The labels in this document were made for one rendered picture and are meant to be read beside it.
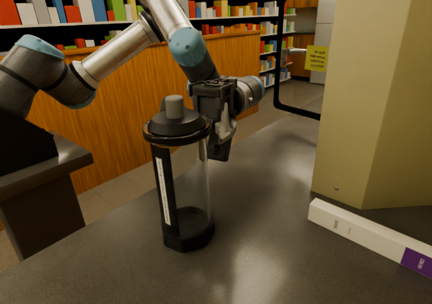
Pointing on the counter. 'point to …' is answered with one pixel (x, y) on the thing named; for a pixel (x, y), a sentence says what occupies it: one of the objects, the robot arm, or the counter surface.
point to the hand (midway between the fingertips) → (179, 137)
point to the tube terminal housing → (378, 97)
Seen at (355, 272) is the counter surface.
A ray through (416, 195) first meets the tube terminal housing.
